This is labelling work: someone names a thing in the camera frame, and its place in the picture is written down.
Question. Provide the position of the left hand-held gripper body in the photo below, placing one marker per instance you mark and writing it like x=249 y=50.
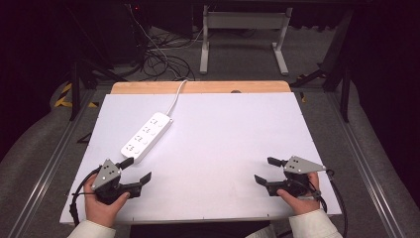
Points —
x=106 y=177

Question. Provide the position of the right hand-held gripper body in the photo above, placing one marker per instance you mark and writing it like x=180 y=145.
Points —
x=298 y=166

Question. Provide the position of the person's left hand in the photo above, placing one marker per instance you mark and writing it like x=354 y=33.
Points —
x=99 y=211

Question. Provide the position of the person's right hand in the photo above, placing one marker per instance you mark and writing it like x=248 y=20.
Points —
x=302 y=203

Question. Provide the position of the white power strip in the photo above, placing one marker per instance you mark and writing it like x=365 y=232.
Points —
x=147 y=137

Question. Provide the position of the white board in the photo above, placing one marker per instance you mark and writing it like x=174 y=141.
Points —
x=224 y=148

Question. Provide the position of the person's dark clothed lap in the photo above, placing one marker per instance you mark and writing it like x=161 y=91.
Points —
x=198 y=230

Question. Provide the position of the yellow black hazard tape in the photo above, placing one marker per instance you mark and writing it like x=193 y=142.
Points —
x=64 y=95

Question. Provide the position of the black metal stand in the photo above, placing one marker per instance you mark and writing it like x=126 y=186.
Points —
x=343 y=82
x=75 y=86

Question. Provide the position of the wooden table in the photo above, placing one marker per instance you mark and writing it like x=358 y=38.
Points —
x=204 y=87

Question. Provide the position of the aluminium floor rail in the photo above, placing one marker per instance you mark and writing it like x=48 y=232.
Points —
x=49 y=168
x=366 y=168

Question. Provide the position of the white metal stand frame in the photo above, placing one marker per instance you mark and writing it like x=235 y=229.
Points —
x=244 y=20

